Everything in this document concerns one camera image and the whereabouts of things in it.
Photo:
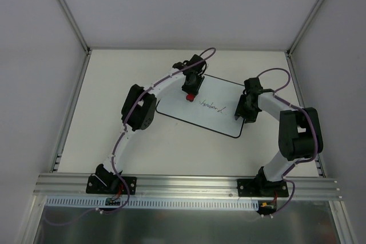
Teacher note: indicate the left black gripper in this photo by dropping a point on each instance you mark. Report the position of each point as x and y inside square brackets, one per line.
[190, 86]

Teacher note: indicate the right aluminium frame post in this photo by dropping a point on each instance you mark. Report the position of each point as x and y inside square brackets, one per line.
[306, 24]

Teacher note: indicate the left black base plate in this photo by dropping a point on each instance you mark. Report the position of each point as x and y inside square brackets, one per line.
[110, 185]

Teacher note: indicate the white slotted cable duct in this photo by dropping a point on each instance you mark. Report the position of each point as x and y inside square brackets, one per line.
[155, 203]

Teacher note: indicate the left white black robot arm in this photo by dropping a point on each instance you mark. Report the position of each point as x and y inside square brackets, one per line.
[138, 113]

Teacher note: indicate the white whiteboard black frame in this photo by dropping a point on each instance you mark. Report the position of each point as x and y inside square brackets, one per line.
[212, 109]

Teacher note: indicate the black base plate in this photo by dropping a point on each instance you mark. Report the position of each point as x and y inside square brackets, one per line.
[253, 188]
[110, 185]

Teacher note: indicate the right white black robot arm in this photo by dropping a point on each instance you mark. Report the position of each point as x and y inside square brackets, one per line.
[299, 137]

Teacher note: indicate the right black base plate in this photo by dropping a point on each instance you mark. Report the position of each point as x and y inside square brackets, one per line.
[253, 188]

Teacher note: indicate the red whiteboard eraser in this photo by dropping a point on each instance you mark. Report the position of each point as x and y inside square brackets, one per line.
[190, 97]

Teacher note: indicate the aluminium frame post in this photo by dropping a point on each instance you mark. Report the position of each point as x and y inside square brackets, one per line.
[73, 24]
[306, 24]

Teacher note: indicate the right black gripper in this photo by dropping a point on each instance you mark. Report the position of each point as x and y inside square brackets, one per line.
[245, 111]

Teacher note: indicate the left aluminium frame post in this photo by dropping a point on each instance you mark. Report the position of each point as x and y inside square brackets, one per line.
[73, 24]

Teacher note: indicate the aluminium mounting rail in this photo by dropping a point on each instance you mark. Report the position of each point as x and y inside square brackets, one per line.
[175, 186]

